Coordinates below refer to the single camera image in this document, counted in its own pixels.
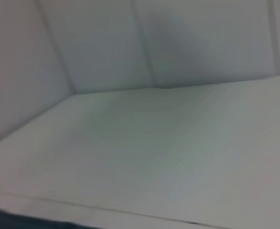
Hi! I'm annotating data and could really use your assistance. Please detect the teal blue printed t-shirt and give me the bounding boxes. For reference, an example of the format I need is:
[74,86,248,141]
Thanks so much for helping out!
[0,207,83,229]

